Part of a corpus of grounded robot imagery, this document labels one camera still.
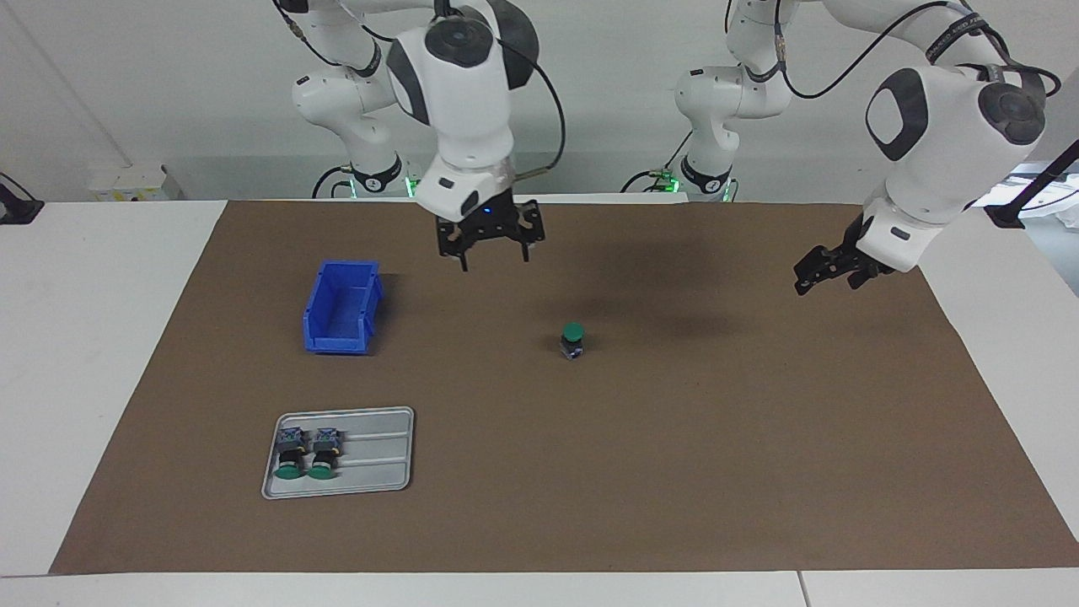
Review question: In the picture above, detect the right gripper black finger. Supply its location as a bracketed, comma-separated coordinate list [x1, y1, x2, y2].
[435, 217, 471, 273]
[514, 199, 547, 264]

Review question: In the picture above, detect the blue plastic storage bin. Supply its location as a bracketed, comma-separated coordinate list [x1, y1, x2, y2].
[302, 260, 385, 357]

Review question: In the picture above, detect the black angled stand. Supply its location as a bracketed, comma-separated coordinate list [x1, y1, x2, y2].
[983, 138, 1079, 230]

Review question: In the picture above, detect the brown paper table mat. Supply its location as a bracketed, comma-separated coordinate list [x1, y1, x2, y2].
[49, 200, 1079, 576]

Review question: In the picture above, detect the grey metal tray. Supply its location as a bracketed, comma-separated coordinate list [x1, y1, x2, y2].
[260, 406, 416, 501]

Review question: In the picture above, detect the black table clamp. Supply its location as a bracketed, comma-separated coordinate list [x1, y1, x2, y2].
[0, 172, 46, 226]

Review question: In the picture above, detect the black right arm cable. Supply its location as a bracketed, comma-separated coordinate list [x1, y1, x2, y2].
[504, 37, 566, 183]

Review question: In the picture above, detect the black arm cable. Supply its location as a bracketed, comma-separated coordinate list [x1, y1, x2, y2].
[504, 37, 566, 183]
[779, 0, 1060, 99]

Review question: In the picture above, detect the black base cable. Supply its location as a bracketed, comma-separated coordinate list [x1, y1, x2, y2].
[311, 164, 356, 201]
[620, 130, 695, 194]

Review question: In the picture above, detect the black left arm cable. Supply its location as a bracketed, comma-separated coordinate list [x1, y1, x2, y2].
[779, 0, 1060, 99]

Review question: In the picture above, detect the white wall socket box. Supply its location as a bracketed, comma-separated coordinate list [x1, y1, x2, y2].
[88, 162, 185, 204]

